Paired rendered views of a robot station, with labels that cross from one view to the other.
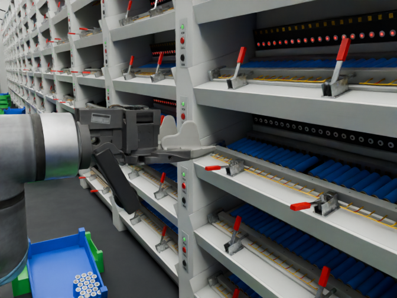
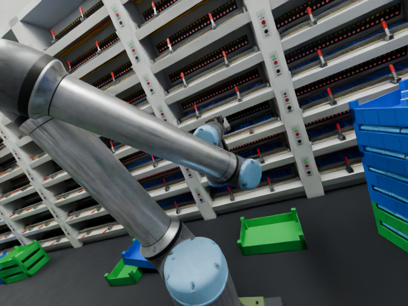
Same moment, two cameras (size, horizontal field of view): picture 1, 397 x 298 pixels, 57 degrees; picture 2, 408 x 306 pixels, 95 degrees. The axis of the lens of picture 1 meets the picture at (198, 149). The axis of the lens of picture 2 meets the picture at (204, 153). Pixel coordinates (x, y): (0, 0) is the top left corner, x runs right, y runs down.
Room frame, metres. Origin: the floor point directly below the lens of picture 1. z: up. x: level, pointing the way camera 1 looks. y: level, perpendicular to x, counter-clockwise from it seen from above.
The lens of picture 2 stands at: (-0.03, 0.73, 0.72)
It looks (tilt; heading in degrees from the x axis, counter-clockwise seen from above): 12 degrees down; 319
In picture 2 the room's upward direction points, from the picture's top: 23 degrees counter-clockwise
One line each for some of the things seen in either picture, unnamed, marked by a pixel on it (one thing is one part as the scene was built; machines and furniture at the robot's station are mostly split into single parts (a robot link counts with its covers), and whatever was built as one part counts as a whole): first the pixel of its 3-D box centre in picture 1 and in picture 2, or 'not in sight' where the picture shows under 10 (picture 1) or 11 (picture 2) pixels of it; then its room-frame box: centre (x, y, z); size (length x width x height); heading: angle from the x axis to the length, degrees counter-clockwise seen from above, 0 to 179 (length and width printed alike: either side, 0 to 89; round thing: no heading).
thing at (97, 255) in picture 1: (55, 260); (135, 258); (1.22, 0.53, 0.04); 0.30 x 0.20 x 0.08; 120
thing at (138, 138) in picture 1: (117, 136); (215, 128); (0.53, 0.12, 0.63); 0.12 x 0.08 x 0.09; 120
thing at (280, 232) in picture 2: not in sight; (269, 231); (0.50, 0.07, 0.04); 0.30 x 0.20 x 0.08; 28
